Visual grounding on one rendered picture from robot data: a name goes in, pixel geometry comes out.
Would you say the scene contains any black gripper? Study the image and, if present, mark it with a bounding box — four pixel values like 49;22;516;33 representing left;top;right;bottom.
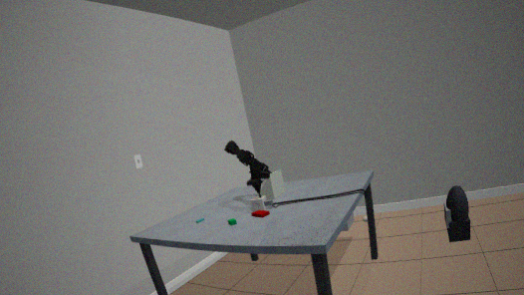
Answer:
246;168;264;193

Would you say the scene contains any red rectangular block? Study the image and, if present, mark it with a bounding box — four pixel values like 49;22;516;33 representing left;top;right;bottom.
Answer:
251;210;270;217

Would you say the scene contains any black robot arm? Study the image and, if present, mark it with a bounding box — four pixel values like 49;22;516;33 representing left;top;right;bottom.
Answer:
224;141;272;179

